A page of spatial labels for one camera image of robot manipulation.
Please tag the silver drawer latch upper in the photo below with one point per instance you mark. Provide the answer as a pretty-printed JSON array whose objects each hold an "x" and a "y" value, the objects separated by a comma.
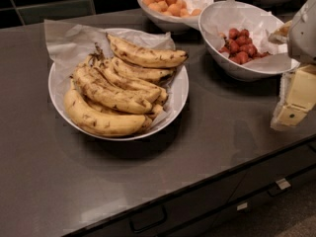
[{"x": 283, "y": 184}]

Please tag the hidden lower yellow banana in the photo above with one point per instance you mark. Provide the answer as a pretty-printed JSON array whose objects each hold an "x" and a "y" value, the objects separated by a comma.
[{"x": 149, "y": 117}]

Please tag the paper liner in red-fruit bowl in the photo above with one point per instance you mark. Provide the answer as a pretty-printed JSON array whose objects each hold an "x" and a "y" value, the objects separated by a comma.
[{"x": 250, "y": 17}]

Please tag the white banana bowl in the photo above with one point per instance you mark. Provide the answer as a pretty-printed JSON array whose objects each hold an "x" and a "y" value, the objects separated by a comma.
[{"x": 178, "y": 90}]

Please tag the silver drawer latch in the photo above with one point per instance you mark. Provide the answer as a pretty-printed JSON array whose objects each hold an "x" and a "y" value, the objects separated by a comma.
[
  {"x": 283, "y": 184},
  {"x": 242, "y": 207}
]

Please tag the pile of red fruits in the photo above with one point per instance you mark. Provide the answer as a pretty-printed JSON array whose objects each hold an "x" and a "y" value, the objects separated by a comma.
[{"x": 239, "y": 48}]

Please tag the silver drawer latch lower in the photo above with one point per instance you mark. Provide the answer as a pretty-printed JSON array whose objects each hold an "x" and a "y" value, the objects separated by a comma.
[{"x": 242, "y": 207}]

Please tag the black drawer handle left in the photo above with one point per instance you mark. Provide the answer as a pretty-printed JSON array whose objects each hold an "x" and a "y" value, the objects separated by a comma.
[{"x": 148, "y": 219}]

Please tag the black drawer handle right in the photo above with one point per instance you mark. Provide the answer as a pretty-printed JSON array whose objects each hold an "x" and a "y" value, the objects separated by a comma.
[{"x": 274, "y": 191}]

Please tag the white paper under bananas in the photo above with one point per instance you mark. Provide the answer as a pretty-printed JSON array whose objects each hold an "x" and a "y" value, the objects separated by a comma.
[{"x": 68, "y": 44}]

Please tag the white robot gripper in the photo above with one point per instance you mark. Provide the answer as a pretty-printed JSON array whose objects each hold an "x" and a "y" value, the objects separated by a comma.
[{"x": 303, "y": 34}]

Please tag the white bowl with red fruit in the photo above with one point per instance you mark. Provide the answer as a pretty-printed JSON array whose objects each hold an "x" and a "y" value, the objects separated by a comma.
[{"x": 230, "y": 68}]

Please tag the front bottom yellow banana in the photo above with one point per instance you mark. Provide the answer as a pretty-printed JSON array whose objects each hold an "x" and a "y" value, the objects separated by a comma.
[{"x": 98, "y": 123}]

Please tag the black drawer handle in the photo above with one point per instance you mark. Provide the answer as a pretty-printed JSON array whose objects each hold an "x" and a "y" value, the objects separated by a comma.
[
  {"x": 274, "y": 191},
  {"x": 148, "y": 219}
]

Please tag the pile of orange fruits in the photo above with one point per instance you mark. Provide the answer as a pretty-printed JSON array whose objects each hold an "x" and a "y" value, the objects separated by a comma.
[{"x": 175, "y": 8}]

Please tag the large central spotted banana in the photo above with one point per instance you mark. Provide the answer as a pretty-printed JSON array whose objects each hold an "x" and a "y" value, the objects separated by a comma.
[{"x": 92, "y": 84}]

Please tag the dark cabinet drawer front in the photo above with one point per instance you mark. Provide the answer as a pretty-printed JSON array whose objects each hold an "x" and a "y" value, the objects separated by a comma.
[{"x": 203, "y": 205}]

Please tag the spotted yellow banana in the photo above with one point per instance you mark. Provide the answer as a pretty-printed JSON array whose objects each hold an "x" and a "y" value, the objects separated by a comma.
[
  {"x": 145, "y": 56},
  {"x": 154, "y": 93},
  {"x": 153, "y": 75}
]

